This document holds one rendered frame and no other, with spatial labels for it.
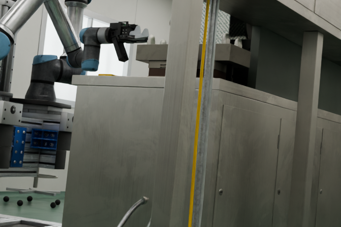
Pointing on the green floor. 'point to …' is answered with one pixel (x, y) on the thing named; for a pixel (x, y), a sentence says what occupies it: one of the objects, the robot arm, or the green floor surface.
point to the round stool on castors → (35, 190)
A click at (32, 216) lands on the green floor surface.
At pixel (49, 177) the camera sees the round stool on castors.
